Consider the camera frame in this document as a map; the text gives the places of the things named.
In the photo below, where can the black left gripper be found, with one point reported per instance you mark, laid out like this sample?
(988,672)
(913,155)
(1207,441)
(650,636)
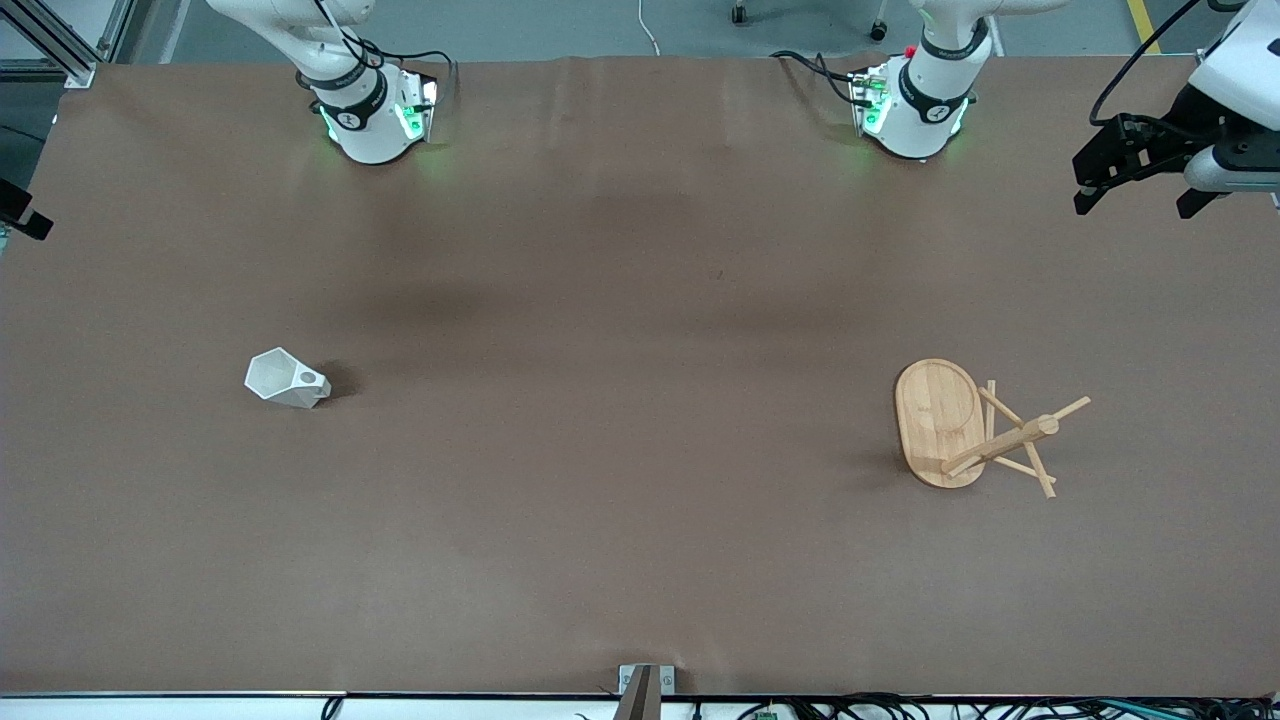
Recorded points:
(1161,141)

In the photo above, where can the grey metal camera mount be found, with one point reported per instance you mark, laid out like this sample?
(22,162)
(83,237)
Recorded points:
(641,695)

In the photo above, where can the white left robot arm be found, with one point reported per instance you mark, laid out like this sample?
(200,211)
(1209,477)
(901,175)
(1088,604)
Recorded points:
(925,120)

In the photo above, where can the white faceted cup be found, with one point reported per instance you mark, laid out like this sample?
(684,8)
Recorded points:
(270,378)

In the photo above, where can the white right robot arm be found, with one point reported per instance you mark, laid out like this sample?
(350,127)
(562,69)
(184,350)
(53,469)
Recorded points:
(365,130)

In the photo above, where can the wooden cup rack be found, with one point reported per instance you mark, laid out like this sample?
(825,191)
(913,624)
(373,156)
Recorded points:
(940,420)

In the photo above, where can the aluminium frame profile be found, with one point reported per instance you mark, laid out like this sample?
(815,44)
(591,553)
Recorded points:
(60,55)

